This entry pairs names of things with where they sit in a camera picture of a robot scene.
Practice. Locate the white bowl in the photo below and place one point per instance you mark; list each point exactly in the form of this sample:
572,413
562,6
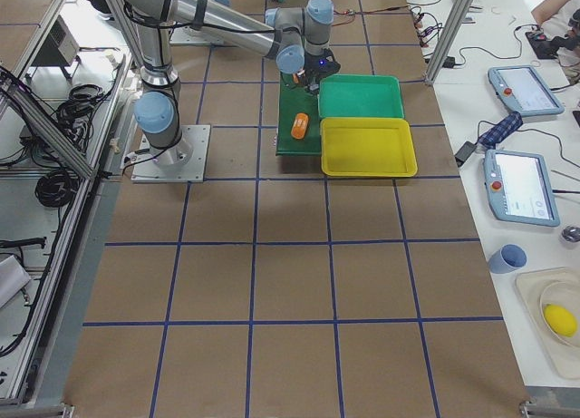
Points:
564,294

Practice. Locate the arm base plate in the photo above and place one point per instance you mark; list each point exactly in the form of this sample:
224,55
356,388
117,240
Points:
182,163

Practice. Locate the yellow plastic tray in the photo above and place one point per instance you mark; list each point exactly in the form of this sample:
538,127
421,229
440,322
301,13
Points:
367,147

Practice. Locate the orange cylinder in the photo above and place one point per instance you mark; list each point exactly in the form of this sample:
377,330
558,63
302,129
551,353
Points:
299,126

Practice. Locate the black power adapter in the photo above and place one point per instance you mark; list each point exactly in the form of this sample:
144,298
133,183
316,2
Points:
464,152

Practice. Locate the aluminium frame post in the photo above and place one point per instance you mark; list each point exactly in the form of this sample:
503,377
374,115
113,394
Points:
451,27

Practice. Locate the grey control box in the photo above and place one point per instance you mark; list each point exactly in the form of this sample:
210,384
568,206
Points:
59,49

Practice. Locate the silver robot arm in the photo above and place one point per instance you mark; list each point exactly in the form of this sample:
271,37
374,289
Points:
297,39

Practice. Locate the green plastic tray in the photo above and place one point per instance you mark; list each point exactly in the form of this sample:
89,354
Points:
356,95

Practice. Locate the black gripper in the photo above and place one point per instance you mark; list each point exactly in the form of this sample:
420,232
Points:
313,72

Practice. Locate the blue cup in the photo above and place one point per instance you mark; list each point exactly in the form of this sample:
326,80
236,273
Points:
507,259

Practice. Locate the beige tray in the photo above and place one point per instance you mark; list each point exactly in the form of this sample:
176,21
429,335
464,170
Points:
565,359

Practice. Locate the yellow lemon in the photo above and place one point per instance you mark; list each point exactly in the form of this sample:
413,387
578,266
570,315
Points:
560,320

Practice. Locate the teach pendant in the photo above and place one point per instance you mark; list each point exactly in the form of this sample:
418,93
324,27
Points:
519,189
521,89

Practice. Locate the far teach pendant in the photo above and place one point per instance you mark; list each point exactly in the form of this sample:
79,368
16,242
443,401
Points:
521,89

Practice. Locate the near teach pendant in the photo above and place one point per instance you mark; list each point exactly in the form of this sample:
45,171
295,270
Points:
519,189

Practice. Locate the green conveyor belt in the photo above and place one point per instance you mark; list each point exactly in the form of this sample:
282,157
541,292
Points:
293,99

